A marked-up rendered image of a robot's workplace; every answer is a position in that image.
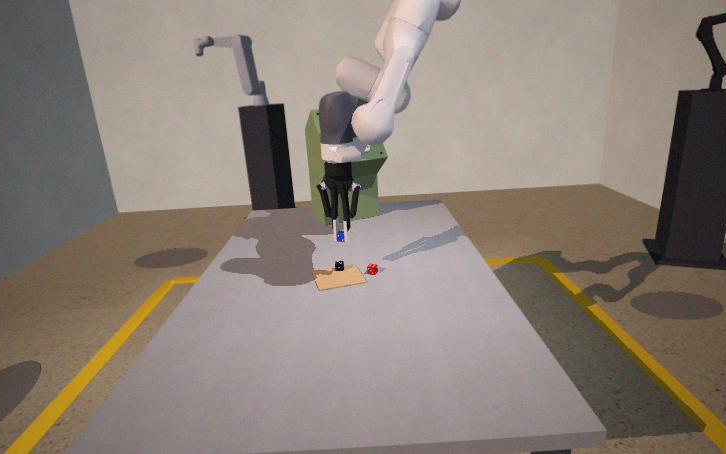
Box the tan flat mat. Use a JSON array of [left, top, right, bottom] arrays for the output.
[[312, 264, 366, 291]]

